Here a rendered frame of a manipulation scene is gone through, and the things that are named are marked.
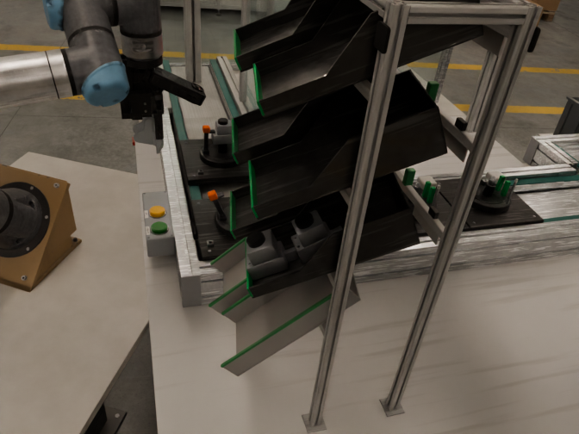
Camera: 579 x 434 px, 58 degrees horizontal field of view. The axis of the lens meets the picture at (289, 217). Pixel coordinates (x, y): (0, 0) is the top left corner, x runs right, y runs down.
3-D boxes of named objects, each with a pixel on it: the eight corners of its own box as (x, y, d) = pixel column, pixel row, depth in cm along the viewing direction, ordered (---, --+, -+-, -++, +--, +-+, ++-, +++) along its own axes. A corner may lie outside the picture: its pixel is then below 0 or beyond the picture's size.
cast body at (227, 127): (213, 145, 156) (213, 123, 152) (211, 138, 159) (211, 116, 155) (240, 143, 158) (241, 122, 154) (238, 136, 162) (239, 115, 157)
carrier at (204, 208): (202, 263, 125) (202, 222, 117) (190, 206, 143) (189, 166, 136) (298, 252, 131) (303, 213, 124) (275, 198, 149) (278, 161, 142)
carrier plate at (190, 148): (188, 185, 151) (188, 179, 150) (179, 145, 169) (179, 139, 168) (268, 179, 157) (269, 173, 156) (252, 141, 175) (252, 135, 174)
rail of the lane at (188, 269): (183, 307, 125) (181, 274, 119) (156, 133, 193) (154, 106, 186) (205, 305, 126) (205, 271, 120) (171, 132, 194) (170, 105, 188)
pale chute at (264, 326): (237, 377, 96) (220, 367, 93) (236, 322, 106) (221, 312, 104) (361, 300, 86) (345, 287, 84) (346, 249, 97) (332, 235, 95)
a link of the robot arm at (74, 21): (54, 27, 81) (125, 22, 86) (37, -31, 84) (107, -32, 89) (57, 58, 88) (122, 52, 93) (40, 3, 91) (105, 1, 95)
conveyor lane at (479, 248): (201, 304, 126) (201, 274, 120) (185, 221, 152) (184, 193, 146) (608, 250, 159) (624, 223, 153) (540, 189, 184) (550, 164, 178)
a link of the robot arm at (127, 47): (160, 26, 100) (164, 40, 94) (162, 49, 103) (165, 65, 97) (120, 25, 98) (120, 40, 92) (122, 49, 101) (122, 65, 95)
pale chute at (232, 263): (223, 317, 107) (208, 306, 105) (224, 273, 118) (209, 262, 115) (332, 243, 98) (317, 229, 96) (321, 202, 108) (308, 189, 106)
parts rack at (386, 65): (307, 433, 102) (389, 8, 54) (264, 300, 129) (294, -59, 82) (404, 412, 107) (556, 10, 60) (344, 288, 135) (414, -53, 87)
